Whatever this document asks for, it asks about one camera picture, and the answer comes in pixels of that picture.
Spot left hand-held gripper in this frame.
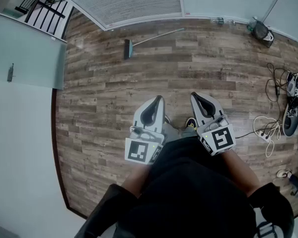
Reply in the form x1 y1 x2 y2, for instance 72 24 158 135
125 95 167 165

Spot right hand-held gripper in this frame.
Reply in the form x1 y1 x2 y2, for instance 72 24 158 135
190 91 236 157

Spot teal broom with black bristles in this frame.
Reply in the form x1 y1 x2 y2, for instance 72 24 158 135
123 28 185 60

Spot person's right forearm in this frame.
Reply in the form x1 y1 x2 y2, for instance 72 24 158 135
223 149 261 198

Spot person's left forearm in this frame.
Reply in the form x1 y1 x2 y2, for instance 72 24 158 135
121 162 152 198

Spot person's right shoe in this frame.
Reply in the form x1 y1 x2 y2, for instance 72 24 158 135
185 117 197 129

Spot person's left leg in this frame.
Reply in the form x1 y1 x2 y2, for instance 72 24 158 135
161 122 181 145

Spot person's right leg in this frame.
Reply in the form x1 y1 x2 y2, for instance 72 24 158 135
179 125 199 140

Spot white power strip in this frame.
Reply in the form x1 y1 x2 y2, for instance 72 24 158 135
256 130 272 143

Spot person's black shirt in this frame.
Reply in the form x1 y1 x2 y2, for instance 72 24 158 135
74 135 295 238

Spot grey oval board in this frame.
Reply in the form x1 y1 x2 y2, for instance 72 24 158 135
282 100 298 137

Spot grey handheld device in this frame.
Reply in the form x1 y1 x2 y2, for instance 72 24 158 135
285 71 298 102

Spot black trash bag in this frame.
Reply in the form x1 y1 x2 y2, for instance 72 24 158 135
249 18 275 49

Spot white window blinds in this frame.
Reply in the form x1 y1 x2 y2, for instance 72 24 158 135
62 0 185 31

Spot frosted glass door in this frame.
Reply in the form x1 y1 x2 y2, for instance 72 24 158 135
0 10 68 90

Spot black metal railing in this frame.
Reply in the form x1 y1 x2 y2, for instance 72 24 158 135
14 0 67 41

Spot white cable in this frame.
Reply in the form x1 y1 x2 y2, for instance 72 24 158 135
252 115 283 158

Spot black floor cable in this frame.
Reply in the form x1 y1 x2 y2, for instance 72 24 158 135
265 62 293 114

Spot dark door handle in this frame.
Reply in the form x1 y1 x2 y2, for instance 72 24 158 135
6 63 16 82

